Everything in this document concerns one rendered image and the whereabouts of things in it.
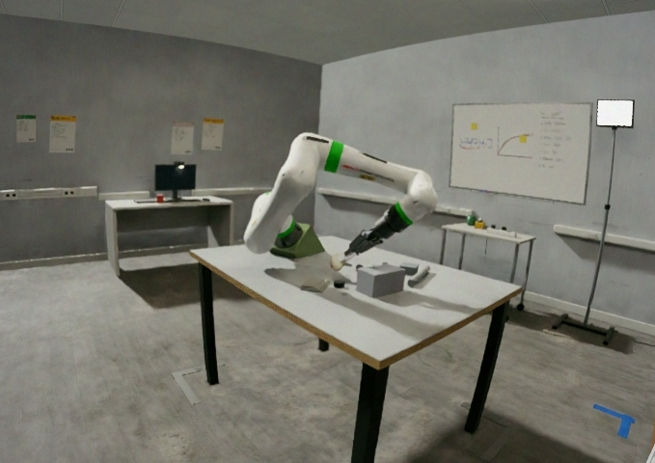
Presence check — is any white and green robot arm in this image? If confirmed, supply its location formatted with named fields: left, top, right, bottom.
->
left=244, top=133, right=438, bottom=254

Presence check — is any long grey metal bar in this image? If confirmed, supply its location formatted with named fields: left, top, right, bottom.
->
left=407, top=265, right=430, bottom=287

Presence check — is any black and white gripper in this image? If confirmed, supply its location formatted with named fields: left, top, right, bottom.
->
left=338, top=216, right=396, bottom=262

